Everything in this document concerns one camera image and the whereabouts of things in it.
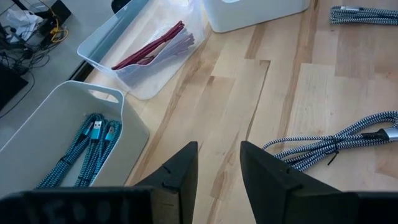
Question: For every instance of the white plastic bin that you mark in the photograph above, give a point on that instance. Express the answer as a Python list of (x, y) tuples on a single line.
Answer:
[(37, 130), (248, 15)]

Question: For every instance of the teal utensil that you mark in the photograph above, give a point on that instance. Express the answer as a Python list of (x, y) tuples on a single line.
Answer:
[(88, 168)]

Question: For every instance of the white crumpled bag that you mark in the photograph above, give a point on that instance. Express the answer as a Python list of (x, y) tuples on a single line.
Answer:
[(23, 21)]

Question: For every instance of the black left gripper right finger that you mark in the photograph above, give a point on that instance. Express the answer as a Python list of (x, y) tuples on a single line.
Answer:
[(267, 186)]

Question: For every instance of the purple utensil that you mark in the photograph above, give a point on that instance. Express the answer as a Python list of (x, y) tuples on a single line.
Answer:
[(183, 43)]

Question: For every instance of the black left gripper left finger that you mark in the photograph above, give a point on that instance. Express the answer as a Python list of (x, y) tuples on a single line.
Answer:
[(183, 174)]

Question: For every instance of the clear plastic bin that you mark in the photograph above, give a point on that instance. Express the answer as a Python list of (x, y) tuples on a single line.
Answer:
[(140, 87)]

